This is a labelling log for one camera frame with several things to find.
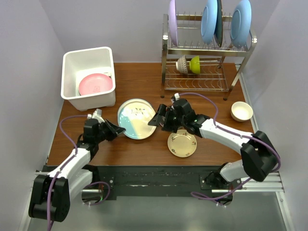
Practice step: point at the patterned ceramic bowl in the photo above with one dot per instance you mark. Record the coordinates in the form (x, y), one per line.
(181, 65)

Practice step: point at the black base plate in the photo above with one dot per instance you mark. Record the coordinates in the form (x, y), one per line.
(158, 181)

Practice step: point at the blue and cream plate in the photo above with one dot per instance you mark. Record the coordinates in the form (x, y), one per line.
(134, 115)

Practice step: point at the pink plate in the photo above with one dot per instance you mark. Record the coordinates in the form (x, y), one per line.
(95, 83)

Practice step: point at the light blue plate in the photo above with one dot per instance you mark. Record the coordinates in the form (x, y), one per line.
(208, 22)
(240, 24)

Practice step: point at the aluminium rail frame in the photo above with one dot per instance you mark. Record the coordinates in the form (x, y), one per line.
(271, 184)

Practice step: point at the light blue plate right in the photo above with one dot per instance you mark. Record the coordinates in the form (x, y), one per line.
(240, 24)

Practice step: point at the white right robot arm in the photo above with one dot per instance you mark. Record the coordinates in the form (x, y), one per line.
(258, 156)

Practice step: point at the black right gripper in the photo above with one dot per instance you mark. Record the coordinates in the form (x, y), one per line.
(165, 111)

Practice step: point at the lilac plate in rack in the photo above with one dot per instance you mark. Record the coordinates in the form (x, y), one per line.
(172, 21)

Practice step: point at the green bowl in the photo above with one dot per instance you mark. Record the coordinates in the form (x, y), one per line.
(194, 65)

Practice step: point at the white plastic bin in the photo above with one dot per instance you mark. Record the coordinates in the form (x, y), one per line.
(81, 63)

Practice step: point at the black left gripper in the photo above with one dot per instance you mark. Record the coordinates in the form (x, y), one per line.
(114, 130)

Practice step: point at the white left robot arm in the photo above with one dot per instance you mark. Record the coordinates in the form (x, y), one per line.
(52, 193)

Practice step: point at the cream bowl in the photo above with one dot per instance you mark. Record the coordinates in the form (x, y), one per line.
(241, 111)

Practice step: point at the dark teal plate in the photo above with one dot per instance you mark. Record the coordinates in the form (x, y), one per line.
(218, 34)

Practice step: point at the light blue plate left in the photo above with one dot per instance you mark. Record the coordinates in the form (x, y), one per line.
(208, 22)

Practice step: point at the cream floral small plate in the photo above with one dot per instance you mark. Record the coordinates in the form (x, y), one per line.
(182, 144)

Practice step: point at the metal dish rack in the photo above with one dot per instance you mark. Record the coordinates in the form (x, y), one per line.
(220, 67)

